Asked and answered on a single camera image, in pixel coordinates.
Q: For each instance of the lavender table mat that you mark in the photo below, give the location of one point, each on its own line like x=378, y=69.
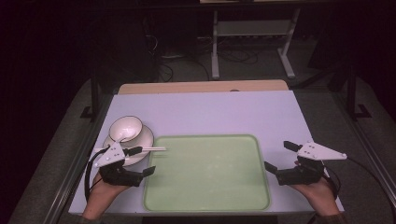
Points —
x=202, y=115

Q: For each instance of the metal frame rail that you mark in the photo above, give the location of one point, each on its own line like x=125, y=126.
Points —
x=364, y=140
x=79, y=161

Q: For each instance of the person's right hand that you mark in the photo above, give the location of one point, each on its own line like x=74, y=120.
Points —
x=322, y=196

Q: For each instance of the light green plastic tray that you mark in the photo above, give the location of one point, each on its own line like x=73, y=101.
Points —
x=205, y=174

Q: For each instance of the white ceramic spoon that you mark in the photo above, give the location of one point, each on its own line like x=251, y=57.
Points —
x=128, y=134

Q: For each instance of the person's left hand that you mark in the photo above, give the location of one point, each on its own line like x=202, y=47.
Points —
x=101, y=196

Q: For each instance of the white bowl with dark rim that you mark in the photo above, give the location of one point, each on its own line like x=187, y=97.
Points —
x=123, y=124

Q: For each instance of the white plate with dark rim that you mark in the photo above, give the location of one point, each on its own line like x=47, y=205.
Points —
x=146, y=137

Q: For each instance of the white metal stand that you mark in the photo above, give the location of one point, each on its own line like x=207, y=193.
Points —
x=249, y=28

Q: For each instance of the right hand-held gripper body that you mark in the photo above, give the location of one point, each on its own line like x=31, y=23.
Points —
x=314, y=154

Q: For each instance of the black floor stand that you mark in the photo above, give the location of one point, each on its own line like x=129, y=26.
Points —
x=351, y=90
x=95, y=93

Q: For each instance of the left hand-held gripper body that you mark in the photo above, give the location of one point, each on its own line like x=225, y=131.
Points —
x=110, y=157

